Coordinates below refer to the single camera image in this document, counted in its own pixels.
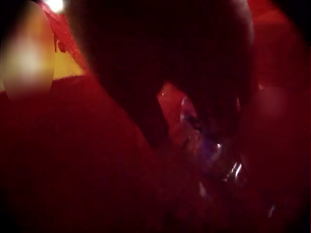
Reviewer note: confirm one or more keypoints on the bright lamp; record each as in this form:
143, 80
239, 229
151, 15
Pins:
55, 4

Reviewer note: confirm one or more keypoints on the person's right fingers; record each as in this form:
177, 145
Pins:
143, 114

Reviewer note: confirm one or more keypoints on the red cloth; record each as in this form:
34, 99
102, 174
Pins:
80, 150

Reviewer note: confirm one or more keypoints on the clear plastic packet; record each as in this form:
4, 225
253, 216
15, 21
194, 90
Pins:
184, 121

